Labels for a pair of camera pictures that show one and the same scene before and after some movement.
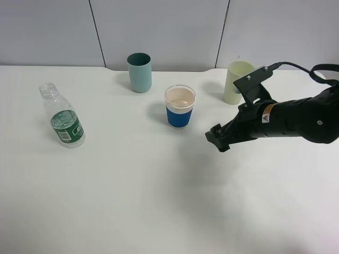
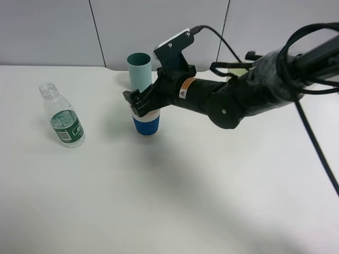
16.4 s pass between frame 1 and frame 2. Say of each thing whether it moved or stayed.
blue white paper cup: moved
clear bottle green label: stayed
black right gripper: moved
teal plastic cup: stayed
